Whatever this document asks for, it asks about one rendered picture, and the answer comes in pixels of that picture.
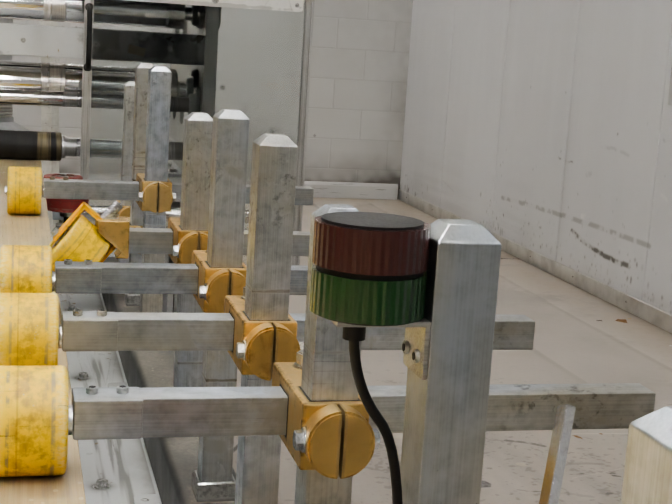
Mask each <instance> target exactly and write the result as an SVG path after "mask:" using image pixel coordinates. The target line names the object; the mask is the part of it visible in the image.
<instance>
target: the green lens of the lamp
mask: <svg viewBox="0 0 672 504"><path fill-rule="evenodd" d="M426 286H427V272H424V274H423V276H421V277H419V278H416V279H411V280H402V281H371V280H359V279H350V278H344V277H338V276H333V275H329V274H326V273H323V272H321V271H319V270H317V269H316V265H315V264H313V265H312V269H311V286H310V303H309V310H310V311H311V312H312V313H314V314H316V315H318V316H320V317H324V318H327V319H331V320H335V321H340V322H347V323H355V324H366V325H399V324H408V323H413V322H417V321H419V320H421V319H423V318H424V313H425V299H426Z"/></svg>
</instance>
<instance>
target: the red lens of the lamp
mask: <svg viewBox="0 0 672 504"><path fill-rule="evenodd" d="M321 216H322V215H321ZM321 216H317V217H315V218H314V235H313V252H312V262H313V264H315V265H317V266H319V267H322V268H325V269H329V270H333V271H338V272H344V273H352V274H361V275H375V276H403V275H413V274H419V273H423V272H425V271H427V270H428V259H429V246H430V233H431V225H429V224H428V223H425V222H424V225H425V227H424V228H422V229H418V230H409V231H376V230H363V229H353V228H346V227H340V226H335V225H331V224H327V223H324V222H322V221H321V220H320V219H321Z"/></svg>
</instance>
